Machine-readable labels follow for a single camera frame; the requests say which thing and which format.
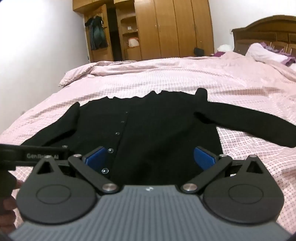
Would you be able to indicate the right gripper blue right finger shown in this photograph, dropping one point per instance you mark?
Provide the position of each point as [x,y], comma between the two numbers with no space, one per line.
[212,166]

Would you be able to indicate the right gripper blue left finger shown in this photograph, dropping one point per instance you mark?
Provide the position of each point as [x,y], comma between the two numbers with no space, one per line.
[92,167]

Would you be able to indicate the black knit cardigan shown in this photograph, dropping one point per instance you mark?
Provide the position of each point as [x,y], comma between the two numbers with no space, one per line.
[151,140]

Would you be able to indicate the person's left hand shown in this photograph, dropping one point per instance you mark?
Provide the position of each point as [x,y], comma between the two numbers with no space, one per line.
[8,219]

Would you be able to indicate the pink checked bed cover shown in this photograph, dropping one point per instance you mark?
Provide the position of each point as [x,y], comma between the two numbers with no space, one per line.
[234,79]

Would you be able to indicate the purple cloth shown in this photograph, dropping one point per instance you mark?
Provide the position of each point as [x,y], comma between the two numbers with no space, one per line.
[218,54]

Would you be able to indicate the small black bag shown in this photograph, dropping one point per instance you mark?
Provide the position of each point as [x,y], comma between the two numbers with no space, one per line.
[198,52]

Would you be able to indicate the white plush toy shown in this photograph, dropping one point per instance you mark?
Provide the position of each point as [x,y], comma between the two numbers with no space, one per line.
[225,48]

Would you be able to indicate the pink pillow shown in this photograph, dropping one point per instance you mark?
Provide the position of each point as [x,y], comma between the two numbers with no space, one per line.
[257,52]

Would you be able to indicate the dark jacket hanging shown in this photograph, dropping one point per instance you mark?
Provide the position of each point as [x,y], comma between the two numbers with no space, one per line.
[96,33]

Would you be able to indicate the white container on shelf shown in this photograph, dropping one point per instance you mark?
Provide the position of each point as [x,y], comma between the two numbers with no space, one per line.
[133,42]

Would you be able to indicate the wooden wardrobe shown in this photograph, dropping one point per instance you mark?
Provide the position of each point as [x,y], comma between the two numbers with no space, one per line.
[164,28]

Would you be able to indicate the dark wooden headboard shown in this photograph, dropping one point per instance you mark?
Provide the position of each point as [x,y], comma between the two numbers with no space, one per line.
[278,32]

